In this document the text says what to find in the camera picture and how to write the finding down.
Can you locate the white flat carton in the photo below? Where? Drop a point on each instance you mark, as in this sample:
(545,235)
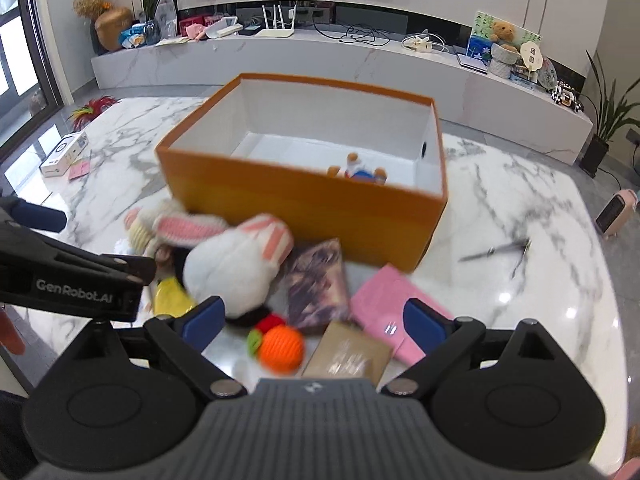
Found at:
(65,152)

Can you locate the blue white packet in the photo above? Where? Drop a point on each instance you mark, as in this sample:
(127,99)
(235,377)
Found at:
(131,35)

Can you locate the colourful feather duster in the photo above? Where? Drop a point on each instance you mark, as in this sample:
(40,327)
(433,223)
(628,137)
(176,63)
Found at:
(92,107)

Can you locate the pink stapler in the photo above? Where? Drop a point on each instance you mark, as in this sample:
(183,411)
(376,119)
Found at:
(390,300)

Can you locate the orange cardboard box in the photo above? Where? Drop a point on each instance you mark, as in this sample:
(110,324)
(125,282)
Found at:
(300,210)

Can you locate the black white checkered ornament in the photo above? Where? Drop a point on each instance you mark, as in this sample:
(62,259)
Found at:
(567,95)

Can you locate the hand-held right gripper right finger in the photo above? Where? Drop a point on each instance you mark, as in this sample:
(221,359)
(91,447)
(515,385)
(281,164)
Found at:
(422,325)

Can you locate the orange crochet fruit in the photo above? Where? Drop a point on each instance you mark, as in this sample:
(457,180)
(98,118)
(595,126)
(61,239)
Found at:
(282,349)

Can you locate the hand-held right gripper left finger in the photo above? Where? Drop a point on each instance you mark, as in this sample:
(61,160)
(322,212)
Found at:
(205,317)

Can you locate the brown paper packet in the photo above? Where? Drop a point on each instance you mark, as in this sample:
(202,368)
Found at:
(345,355)

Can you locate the gold vase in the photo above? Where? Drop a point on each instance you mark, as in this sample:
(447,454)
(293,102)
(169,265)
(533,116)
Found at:
(114,27)

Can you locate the red crochet fruit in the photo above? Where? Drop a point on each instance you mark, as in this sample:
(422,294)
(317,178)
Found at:
(268,321)

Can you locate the yellow tape measure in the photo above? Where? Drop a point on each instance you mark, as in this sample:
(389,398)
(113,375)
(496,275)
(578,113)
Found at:
(170,297)

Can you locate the nail clipper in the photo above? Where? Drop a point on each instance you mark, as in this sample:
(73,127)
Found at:
(492,251)

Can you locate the decorative plate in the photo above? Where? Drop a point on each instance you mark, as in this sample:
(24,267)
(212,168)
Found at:
(547,72)

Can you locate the potted green floor plant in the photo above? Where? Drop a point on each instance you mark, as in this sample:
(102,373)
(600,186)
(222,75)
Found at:
(607,110)

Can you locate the round wooden fan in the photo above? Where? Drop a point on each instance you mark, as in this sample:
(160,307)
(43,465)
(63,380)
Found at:
(532,55)

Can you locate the white knitted pot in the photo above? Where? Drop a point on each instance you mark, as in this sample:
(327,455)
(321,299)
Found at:
(502,62)

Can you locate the green painted picture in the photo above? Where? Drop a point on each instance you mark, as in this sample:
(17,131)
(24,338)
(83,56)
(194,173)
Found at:
(480,25)

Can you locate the brown teddy bear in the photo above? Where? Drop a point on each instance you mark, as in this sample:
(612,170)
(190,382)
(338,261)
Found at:
(502,32)

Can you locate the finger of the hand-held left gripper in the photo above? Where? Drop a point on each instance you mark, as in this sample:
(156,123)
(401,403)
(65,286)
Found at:
(37,216)
(120,267)

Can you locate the pink box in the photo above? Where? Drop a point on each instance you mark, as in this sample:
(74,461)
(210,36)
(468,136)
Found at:
(192,25)

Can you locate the dark printed card box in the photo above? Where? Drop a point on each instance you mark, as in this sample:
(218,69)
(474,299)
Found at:
(317,290)

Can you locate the white plush bunny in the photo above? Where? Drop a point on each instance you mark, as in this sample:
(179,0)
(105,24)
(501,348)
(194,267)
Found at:
(230,265)

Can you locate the cream crochet bunny doll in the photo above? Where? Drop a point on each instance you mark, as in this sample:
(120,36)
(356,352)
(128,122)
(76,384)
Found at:
(165,227)

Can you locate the dried flower bunch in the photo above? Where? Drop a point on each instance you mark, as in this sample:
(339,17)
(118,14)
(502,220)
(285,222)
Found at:
(92,2)

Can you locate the white tray device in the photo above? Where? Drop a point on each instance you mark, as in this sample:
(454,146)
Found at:
(222,27)

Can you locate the white router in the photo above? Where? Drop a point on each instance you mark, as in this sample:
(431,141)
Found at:
(275,31)

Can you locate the marble television bench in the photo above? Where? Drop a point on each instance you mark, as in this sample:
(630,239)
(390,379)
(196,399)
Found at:
(300,62)

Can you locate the white power strip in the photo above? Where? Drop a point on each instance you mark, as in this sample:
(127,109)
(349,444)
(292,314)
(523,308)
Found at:
(420,42)

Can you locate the small bear figurine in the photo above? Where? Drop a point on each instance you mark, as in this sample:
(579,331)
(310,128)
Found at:
(357,169)

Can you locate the green plant in glass vase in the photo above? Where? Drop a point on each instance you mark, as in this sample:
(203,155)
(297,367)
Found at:
(151,30)

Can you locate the pink paper sheet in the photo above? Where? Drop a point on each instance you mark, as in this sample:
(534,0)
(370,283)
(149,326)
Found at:
(79,170)

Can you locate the pink space heater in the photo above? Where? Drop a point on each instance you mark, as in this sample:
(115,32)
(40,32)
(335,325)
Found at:
(617,212)

